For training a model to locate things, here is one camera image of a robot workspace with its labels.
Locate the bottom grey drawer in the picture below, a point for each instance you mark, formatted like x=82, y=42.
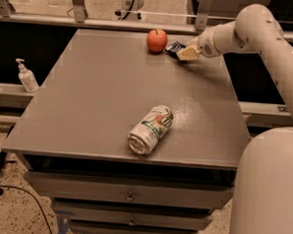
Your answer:
x=84, y=227

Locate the blue rxbar blueberry wrapper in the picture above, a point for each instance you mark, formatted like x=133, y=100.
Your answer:
x=174, y=48

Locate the white pump soap bottle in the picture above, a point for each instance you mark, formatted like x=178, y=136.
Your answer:
x=26, y=76

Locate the metal railing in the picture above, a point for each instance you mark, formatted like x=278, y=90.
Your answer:
x=181, y=16

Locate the top grey drawer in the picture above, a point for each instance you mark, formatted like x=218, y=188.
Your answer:
x=130, y=191

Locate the grey drawer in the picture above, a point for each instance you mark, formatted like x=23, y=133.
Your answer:
x=134, y=215
x=130, y=191
x=84, y=227

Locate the grey drawer cabinet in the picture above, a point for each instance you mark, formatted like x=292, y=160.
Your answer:
x=102, y=86

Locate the red apple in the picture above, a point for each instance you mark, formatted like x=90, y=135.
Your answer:
x=156, y=40

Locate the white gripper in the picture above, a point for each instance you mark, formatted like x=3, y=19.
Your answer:
x=205, y=43

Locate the middle grey drawer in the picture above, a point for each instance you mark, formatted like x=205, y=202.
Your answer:
x=134, y=215

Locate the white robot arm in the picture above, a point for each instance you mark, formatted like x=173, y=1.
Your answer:
x=263, y=192

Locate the white green soda can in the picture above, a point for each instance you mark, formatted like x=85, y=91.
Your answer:
x=143, y=138

